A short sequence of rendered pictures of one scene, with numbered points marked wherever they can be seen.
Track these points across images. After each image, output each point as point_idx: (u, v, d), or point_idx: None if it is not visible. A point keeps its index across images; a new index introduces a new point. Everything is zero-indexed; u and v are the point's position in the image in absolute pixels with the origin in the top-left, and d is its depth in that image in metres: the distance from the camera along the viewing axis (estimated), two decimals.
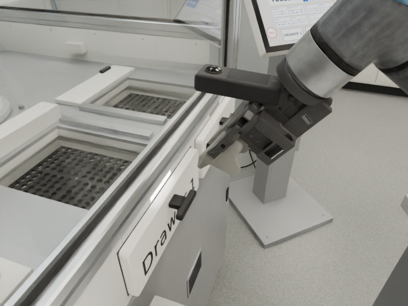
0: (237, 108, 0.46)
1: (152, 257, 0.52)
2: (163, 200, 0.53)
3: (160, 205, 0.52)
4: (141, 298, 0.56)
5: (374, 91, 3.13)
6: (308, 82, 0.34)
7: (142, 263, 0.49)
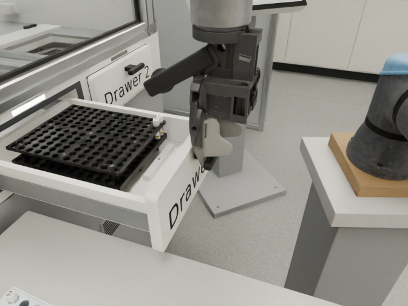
0: None
1: (178, 210, 0.47)
2: (190, 147, 0.48)
3: (187, 152, 0.47)
4: (13, 212, 0.59)
5: (348, 78, 3.16)
6: (209, 22, 0.35)
7: (169, 214, 0.44)
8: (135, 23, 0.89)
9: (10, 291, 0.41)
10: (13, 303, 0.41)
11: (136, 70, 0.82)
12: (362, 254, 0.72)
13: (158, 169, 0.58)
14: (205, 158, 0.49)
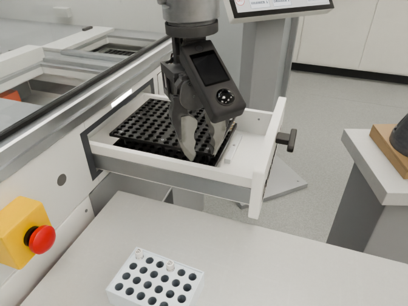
0: (192, 106, 0.44)
1: (265, 186, 0.56)
2: (275, 133, 0.56)
3: (274, 136, 0.55)
4: (106, 192, 0.68)
5: (359, 77, 3.25)
6: None
7: (264, 187, 0.52)
8: None
9: (138, 249, 0.50)
10: (140, 259, 0.50)
11: None
12: (402, 232, 0.81)
13: (234, 154, 0.66)
14: (210, 147, 0.52)
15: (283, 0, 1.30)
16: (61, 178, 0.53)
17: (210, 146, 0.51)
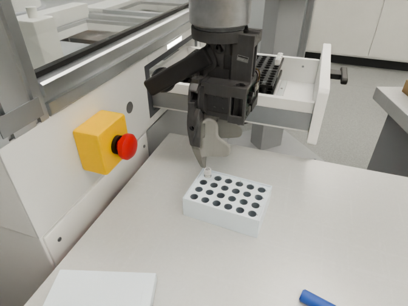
0: None
1: None
2: (329, 66, 0.59)
3: (329, 68, 0.58)
4: (158, 133, 0.71)
5: (368, 65, 3.28)
6: (206, 22, 0.35)
7: None
8: None
9: (207, 167, 0.52)
10: (209, 177, 0.53)
11: None
12: None
13: (283, 96, 0.69)
14: (204, 158, 0.49)
15: None
16: (129, 105, 0.56)
17: None
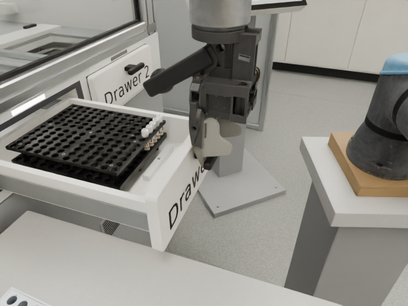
0: None
1: (178, 210, 0.47)
2: (190, 147, 0.48)
3: (187, 152, 0.47)
4: (13, 212, 0.59)
5: (348, 78, 3.16)
6: (208, 22, 0.35)
7: (169, 213, 0.44)
8: (135, 23, 0.89)
9: (145, 130, 0.55)
10: (142, 136, 0.56)
11: (136, 70, 0.82)
12: (362, 254, 0.72)
13: (158, 169, 0.58)
14: (205, 158, 0.49)
15: None
16: None
17: None
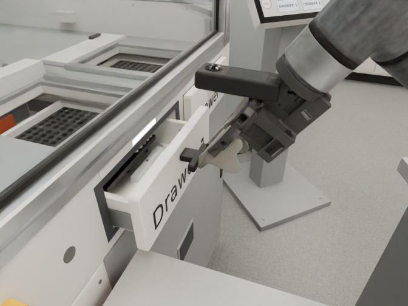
0: (237, 107, 0.46)
1: (163, 210, 0.48)
2: (175, 150, 0.49)
3: (171, 155, 0.48)
4: (124, 250, 0.53)
5: (374, 82, 3.11)
6: (307, 76, 0.34)
7: (153, 214, 0.45)
8: (215, 34, 0.83)
9: None
10: None
11: None
12: None
13: (146, 170, 0.59)
14: None
15: (314, 2, 1.16)
16: (68, 252, 0.39)
17: None
